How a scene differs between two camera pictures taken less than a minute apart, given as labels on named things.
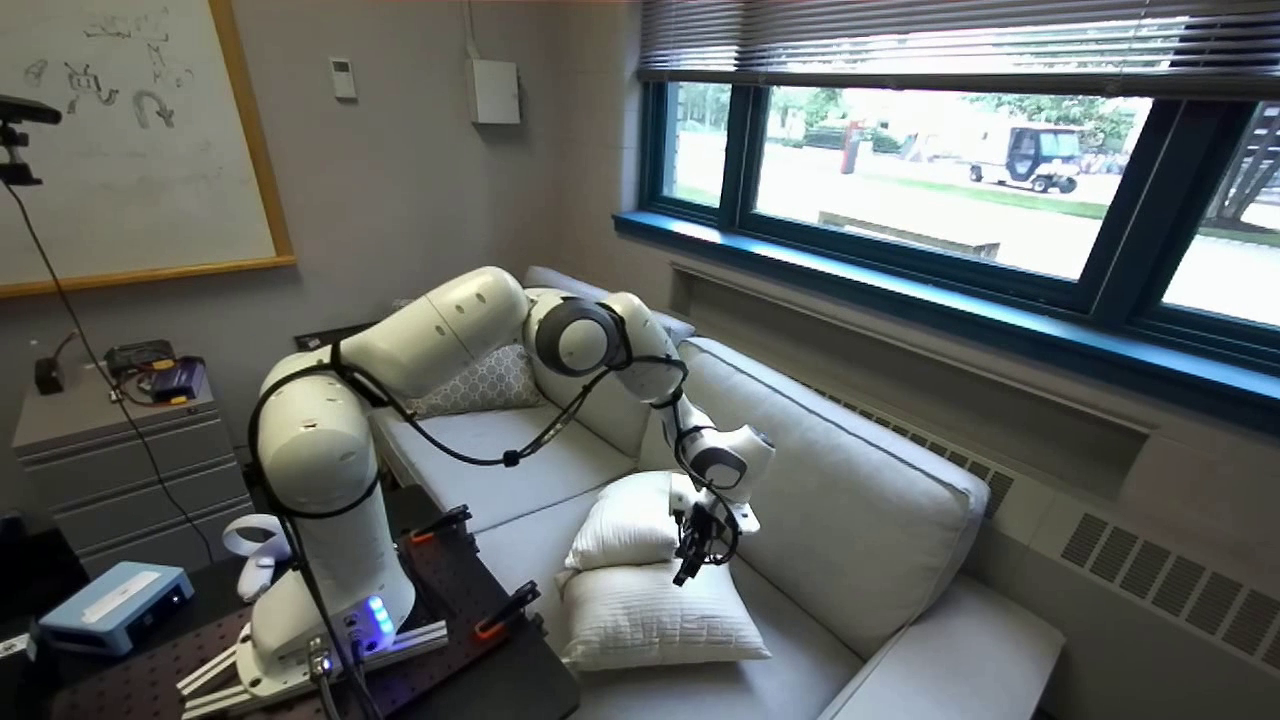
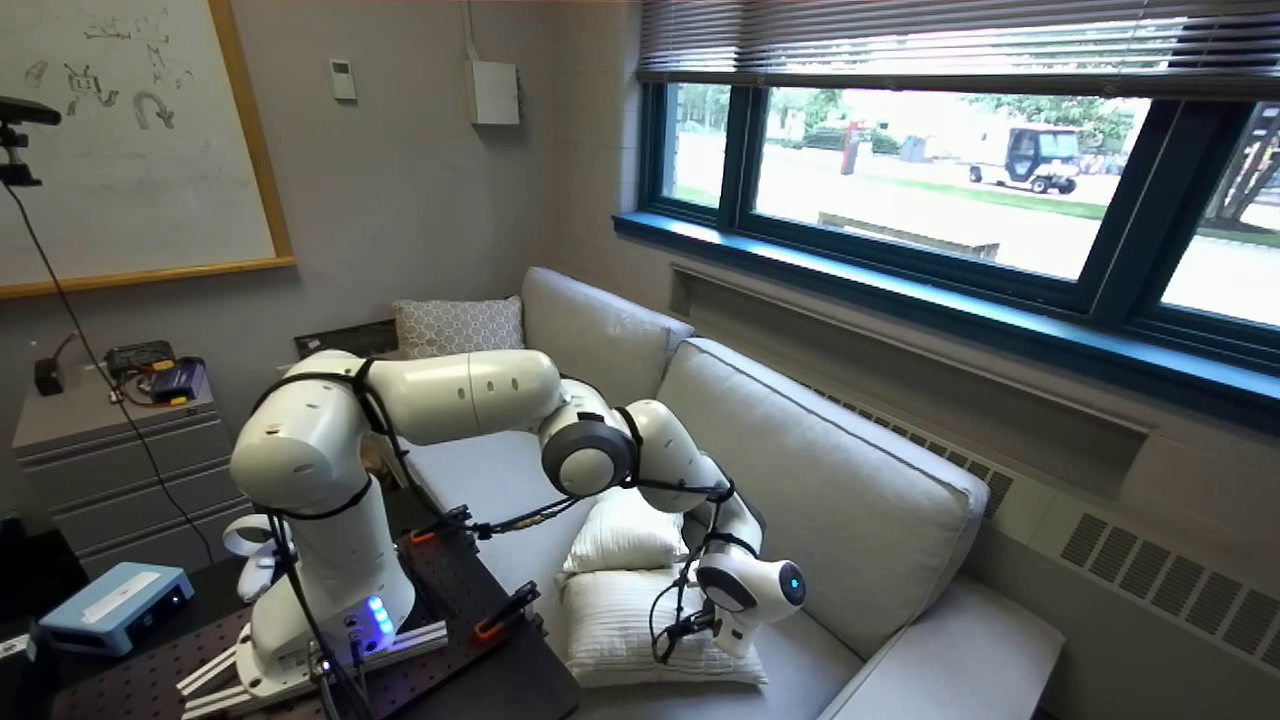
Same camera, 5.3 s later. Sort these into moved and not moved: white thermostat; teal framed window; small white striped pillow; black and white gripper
Moved: black and white gripper
Not moved: small white striped pillow; white thermostat; teal framed window
